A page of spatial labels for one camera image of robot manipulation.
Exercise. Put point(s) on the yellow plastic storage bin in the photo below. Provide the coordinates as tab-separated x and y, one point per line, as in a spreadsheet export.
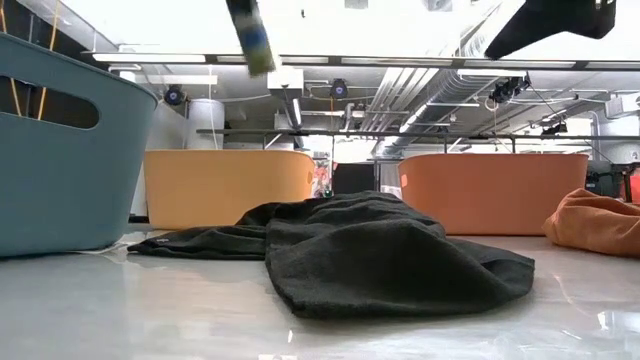
225	190

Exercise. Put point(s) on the black cloth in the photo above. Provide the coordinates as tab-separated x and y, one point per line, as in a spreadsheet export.
375	260

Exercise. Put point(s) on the blue plastic storage bin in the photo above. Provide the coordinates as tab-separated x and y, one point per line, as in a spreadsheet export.
65	190

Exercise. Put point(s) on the orange cloth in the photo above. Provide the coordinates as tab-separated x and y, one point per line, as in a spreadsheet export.
595	225

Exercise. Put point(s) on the colourful wall poster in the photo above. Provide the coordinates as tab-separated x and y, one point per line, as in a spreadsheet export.
322	175

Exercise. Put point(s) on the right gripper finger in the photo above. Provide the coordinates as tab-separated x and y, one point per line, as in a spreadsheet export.
525	27

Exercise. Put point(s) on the white ceiling box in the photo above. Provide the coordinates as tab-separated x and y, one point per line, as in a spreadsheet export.
285	79

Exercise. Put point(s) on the black background monitor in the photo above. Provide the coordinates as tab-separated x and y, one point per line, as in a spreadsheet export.
352	177

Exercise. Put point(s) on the black horizontal rail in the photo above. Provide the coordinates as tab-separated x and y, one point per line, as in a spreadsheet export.
400	133

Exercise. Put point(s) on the black ceiling device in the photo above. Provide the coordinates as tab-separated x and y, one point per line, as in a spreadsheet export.
339	89
174	95
507	90

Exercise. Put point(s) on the white cylindrical column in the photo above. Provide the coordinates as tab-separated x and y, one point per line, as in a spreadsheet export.
205	125

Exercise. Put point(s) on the orange plastic storage bin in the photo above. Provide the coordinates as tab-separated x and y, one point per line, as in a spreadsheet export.
492	195

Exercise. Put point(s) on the black equipment rack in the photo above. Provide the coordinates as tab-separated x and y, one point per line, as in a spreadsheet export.
607	180

